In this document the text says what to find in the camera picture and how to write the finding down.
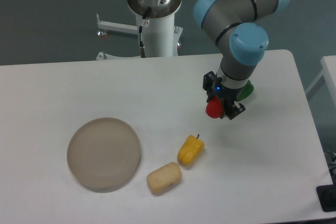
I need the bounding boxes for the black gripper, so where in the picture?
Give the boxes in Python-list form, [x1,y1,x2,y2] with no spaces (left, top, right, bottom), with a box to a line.
[203,71,246,120]

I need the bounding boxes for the red pepper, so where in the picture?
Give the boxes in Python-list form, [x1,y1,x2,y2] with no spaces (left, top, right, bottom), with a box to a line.
[205,97,223,119]

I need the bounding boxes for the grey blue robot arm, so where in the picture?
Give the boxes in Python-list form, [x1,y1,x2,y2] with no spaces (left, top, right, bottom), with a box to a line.
[127,0,290,119]

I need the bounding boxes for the green pepper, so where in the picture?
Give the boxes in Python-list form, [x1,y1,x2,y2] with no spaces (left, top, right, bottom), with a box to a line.
[237,80,254,101]

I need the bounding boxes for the yellow pepper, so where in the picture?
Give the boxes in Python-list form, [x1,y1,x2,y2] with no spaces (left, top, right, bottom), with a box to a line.
[177,134,205,166]

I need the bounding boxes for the beige bread loaf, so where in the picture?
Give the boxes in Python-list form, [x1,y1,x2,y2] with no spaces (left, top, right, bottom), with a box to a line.
[146,162,182,194]

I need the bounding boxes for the white side table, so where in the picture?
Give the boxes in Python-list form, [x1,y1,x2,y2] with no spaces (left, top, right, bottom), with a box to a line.
[304,55,335,105]

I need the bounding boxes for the round beige plate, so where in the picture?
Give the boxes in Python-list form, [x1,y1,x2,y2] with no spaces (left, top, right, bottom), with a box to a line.
[67,118,141,193]

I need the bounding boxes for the black box at table edge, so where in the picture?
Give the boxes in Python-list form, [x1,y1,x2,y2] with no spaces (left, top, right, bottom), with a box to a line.
[316,184,335,212]

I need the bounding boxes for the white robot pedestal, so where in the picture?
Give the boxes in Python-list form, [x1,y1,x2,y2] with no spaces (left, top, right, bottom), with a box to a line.
[96,0,183,58]

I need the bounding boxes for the black cable on pedestal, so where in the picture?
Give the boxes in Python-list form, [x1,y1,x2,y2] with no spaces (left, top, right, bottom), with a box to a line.
[138,7,152,59]

